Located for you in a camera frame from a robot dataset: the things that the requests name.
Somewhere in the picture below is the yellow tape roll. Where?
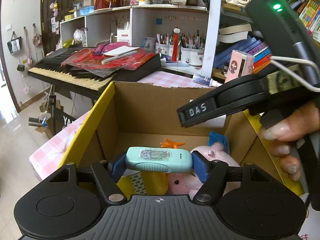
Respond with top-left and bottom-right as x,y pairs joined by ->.
117,170 -> 169,198

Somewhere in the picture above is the pink plush pig toy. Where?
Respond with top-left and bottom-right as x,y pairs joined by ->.
167,142 -> 240,199

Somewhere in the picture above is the mint green stapler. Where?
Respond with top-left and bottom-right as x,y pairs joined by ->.
125,147 -> 193,173

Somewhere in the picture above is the person right hand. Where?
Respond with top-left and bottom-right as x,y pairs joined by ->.
260,102 -> 319,181

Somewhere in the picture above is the pink cylindrical humidifier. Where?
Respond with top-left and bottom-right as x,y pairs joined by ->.
225,50 -> 254,83

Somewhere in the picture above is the yellow cardboard box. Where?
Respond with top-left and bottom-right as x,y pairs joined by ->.
61,82 -> 305,195

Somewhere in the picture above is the pink cartoon table mat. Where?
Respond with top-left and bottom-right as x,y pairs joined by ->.
29,72 -> 210,180

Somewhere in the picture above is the small blue white bottle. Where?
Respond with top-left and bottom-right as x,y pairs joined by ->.
193,74 -> 222,87

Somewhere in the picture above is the white pen holder cup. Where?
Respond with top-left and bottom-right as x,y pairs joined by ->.
181,48 -> 204,67

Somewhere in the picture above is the red plastic bags pile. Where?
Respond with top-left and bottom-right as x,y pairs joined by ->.
60,42 -> 161,77

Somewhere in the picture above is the black electronic keyboard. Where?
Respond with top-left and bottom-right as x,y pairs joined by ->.
28,48 -> 161,100

